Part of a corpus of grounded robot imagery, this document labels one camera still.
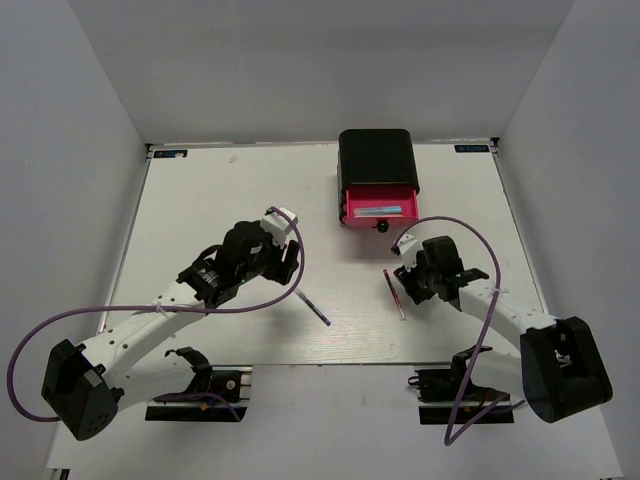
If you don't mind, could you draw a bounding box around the black drawer cabinet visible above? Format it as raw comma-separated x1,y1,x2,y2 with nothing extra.
337,129,420,218

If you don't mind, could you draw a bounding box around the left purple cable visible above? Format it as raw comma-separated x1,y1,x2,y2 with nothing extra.
5,204,305,421

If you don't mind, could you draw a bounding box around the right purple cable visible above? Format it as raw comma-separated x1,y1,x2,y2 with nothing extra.
392,215,526,447

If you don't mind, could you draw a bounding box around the purple cable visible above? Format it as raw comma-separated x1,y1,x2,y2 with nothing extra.
392,215,526,447
5,204,305,421

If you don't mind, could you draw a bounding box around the pink drawer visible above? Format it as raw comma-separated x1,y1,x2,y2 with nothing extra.
339,185,419,233

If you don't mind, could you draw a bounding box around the red pen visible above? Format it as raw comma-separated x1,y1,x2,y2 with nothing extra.
382,268,406,321

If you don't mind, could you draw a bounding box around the blue capped highlighter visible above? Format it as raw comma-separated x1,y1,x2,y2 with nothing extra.
353,205,403,217

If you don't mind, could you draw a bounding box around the orange capped highlighter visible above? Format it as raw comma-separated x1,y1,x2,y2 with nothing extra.
354,209,402,218

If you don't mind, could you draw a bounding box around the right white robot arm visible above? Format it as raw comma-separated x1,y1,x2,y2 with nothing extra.
392,234,613,423

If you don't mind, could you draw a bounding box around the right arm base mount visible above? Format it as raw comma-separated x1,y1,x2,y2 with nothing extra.
407,348,501,426

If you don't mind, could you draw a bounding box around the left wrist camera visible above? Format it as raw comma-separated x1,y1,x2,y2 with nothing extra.
260,207,298,248

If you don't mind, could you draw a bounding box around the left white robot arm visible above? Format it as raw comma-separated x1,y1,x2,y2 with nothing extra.
42,208,304,441

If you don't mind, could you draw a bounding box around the right blue label sticker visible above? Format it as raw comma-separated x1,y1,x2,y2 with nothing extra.
454,144,491,153

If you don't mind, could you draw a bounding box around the purple pen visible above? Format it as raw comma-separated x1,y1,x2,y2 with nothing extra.
295,289,331,327

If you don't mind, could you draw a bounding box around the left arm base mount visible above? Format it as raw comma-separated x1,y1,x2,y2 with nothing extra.
145,347,253,423

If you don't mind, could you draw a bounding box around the blue label sticker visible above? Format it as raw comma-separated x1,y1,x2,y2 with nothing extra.
454,144,491,153
153,149,188,159

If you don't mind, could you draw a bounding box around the left blue label sticker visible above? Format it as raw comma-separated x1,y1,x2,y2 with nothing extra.
153,149,188,159

